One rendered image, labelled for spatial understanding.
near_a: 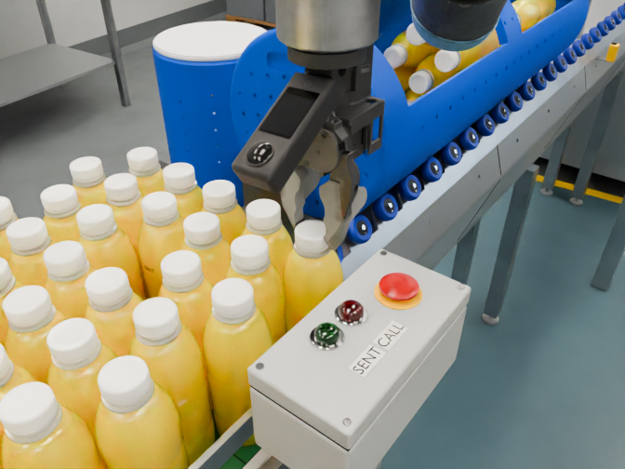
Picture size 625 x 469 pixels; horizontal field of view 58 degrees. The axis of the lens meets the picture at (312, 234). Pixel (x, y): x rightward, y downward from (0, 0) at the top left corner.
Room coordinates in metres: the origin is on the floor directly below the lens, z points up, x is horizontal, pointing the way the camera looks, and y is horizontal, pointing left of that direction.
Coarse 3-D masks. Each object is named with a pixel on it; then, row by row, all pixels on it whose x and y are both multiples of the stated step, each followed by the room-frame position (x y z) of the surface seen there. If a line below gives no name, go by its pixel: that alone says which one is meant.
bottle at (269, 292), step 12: (264, 264) 0.46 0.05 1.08; (228, 276) 0.46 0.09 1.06; (240, 276) 0.45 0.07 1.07; (252, 276) 0.45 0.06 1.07; (264, 276) 0.45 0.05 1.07; (276, 276) 0.46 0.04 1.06; (264, 288) 0.44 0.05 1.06; (276, 288) 0.45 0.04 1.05; (264, 300) 0.44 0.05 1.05; (276, 300) 0.45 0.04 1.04; (264, 312) 0.44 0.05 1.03; (276, 312) 0.44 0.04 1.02; (276, 324) 0.44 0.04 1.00; (276, 336) 0.44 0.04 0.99
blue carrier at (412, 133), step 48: (384, 0) 1.09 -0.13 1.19; (576, 0) 1.27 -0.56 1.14; (384, 48) 1.17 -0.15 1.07; (528, 48) 1.05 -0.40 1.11; (240, 96) 0.81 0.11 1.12; (384, 96) 0.68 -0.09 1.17; (432, 96) 0.76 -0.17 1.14; (480, 96) 0.89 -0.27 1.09; (240, 144) 0.81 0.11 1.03; (384, 144) 0.66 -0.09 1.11; (432, 144) 0.77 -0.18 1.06; (384, 192) 0.70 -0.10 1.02
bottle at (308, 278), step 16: (288, 256) 0.50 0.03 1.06; (304, 256) 0.48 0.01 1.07; (320, 256) 0.48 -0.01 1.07; (336, 256) 0.49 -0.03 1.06; (288, 272) 0.48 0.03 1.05; (304, 272) 0.47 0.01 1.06; (320, 272) 0.47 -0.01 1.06; (336, 272) 0.48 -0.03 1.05; (288, 288) 0.47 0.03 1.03; (304, 288) 0.46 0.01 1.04; (320, 288) 0.46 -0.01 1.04; (288, 304) 0.47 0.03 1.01; (304, 304) 0.46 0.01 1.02; (288, 320) 0.47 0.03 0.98
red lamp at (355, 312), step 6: (348, 300) 0.37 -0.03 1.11; (342, 306) 0.36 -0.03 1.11; (348, 306) 0.36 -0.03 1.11; (354, 306) 0.36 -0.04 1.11; (360, 306) 0.36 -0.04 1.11; (342, 312) 0.35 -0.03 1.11; (348, 312) 0.35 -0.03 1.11; (354, 312) 0.35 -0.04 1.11; (360, 312) 0.35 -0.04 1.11; (342, 318) 0.35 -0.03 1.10; (348, 318) 0.35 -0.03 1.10; (354, 318) 0.35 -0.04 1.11; (360, 318) 0.35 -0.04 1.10
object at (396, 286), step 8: (384, 280) 0.39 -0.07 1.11; (392, 280) 0.39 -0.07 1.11; (400, 280) 0.39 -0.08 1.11; (408, 280) 0.39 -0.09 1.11; (416, 280) 0.40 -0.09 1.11; (384, 288) 0.38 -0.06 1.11; (392, 288) 0.38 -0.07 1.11; (400, 288) 0.38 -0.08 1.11; (408, 288) 0.38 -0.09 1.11; (416, 288) 0.38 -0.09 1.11; (392, 296) 0.37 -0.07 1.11; (400, 296) 0.37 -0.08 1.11; (408, 296) 0.37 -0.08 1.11
